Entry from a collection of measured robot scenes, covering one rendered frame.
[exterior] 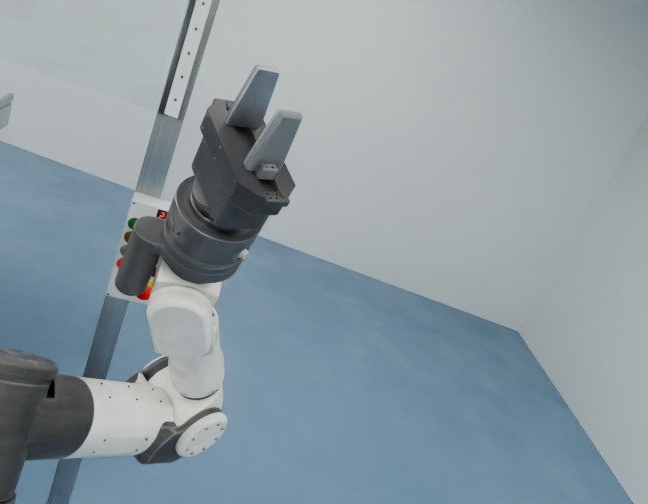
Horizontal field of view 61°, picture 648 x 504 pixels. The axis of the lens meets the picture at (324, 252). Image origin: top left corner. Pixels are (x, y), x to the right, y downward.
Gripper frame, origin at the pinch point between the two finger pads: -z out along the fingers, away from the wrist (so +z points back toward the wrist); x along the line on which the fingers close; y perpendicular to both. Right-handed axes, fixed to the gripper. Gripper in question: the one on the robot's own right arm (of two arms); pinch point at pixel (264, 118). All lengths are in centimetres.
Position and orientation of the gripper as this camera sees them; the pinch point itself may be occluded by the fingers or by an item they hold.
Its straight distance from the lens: 47.1
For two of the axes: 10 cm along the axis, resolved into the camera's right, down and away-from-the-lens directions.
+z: -4.5, 6.1, 6.5
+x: -3.8, -7.9, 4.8
